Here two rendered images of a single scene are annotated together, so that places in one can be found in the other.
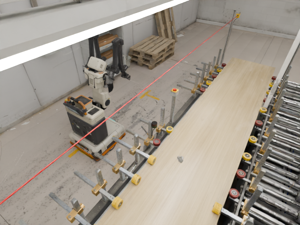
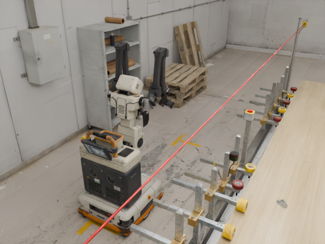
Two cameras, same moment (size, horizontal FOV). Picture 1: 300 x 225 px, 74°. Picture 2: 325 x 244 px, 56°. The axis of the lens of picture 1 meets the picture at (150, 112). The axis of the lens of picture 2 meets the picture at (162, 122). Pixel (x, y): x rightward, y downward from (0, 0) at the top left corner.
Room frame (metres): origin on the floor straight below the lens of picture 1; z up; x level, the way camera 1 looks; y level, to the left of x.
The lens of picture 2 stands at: (-0.31, 0.56, 2.27)
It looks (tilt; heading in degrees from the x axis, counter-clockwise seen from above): 26 degrees down; 357
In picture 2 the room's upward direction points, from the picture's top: straight up
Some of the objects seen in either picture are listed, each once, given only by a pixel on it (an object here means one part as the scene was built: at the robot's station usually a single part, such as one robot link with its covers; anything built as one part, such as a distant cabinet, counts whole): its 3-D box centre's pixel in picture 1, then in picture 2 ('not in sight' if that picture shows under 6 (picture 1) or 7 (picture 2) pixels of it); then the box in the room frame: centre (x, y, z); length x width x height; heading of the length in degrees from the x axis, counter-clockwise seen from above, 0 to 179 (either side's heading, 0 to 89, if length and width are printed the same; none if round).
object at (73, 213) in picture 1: (76, 212); not in sight; (0.66, 0.55, 0.95); 0.14 x 0.06 x 0.05; 147
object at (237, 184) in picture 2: (156, 144); (237, 189); (1.43, -0.08, 0.85); 0.08 x 0.08 x 0.11
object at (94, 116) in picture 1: (88, 118); (112, 166); (2.15, 0.89, 0.59); 0.55 x 0.34 x 0.83; 57
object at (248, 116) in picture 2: (174, 92); (249, 115); (1.95, -0.29, 1.18); 0.07 x 0.07 x 0.08; 57
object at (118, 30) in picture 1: (103, 47); (113, 76); (4.31, 1.05, 0.78); 0.90 x 0.45 x 1.55; 147
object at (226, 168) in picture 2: (150, 137); (225, 178); (1.52, -0.01, 0.87); 0.04 x 0.04 x 0.48; 57
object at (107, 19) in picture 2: not in sight; (114, 20); (4.40, 1.00, 1.59); 0.30 x 0.08 x 0.08; 57
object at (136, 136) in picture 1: (136, 151); (212, 197); (1.31, 0.13, 0.89); 0.04 x 0.04 x 0.48; 57
